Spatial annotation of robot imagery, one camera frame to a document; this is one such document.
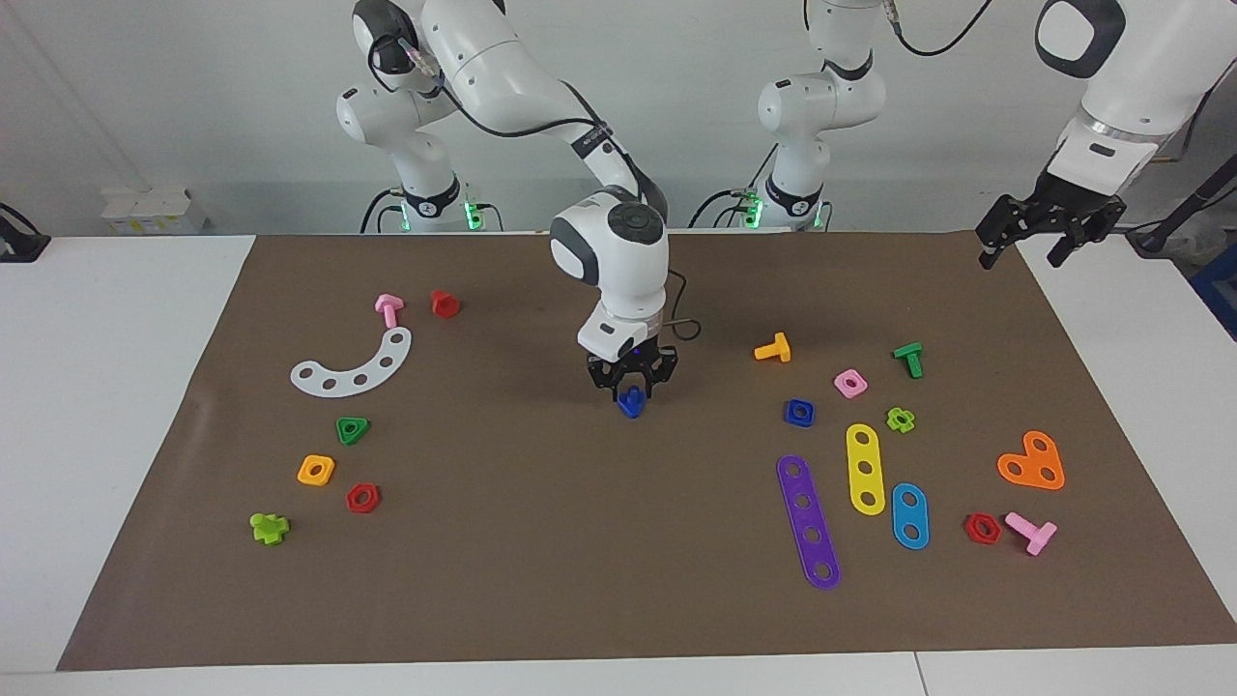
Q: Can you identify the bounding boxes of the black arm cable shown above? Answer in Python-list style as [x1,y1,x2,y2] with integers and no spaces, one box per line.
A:
[372,34,704,341]
[884,0,1233,146]

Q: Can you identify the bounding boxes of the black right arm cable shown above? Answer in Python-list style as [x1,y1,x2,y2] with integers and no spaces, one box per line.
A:
[372,34,704,341]

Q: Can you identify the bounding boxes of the purple four-hole strip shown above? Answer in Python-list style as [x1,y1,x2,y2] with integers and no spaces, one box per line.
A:
[776,454,843,592]

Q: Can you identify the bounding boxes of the blue two-hole strip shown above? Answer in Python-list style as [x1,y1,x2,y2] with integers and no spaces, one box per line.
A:
[890,482,931,551]

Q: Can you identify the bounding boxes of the black clamp mount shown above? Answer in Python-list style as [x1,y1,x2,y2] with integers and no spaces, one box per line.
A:
[0,201,51,264]

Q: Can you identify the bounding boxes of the brown table mat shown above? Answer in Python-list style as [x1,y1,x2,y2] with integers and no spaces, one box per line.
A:
[56,230,1237,672]

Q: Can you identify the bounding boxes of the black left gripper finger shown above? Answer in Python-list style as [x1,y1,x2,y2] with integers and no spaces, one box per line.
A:
[1049,203,1125,269]
[976,193,1033,270]

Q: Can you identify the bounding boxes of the black stand pole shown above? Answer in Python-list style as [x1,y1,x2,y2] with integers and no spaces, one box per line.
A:
[1126,155,1237,257]

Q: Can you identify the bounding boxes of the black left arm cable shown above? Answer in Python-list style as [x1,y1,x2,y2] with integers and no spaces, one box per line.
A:
[884,0,1233,146]

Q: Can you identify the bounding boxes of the blue crate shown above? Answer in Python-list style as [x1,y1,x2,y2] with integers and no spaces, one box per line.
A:
[1191,242,1237,341]

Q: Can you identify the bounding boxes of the orange heart-shaped plate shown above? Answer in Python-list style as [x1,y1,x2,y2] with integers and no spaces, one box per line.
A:
[996,430,1066,492]

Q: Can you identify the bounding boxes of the black base cable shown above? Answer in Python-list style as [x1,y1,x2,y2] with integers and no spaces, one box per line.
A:
[360,187,407,234]
[688,145,779,229]

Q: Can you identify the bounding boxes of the yellow three-hole strip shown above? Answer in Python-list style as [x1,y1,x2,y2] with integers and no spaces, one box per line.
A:
[846,422,887,517]

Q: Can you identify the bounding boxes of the white curved perforated plate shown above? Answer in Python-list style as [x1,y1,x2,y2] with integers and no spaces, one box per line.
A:
[290,327,414,398]

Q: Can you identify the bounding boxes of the white cardboard boxes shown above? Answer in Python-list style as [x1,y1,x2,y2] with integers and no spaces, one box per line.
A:
[101,186,209,236]

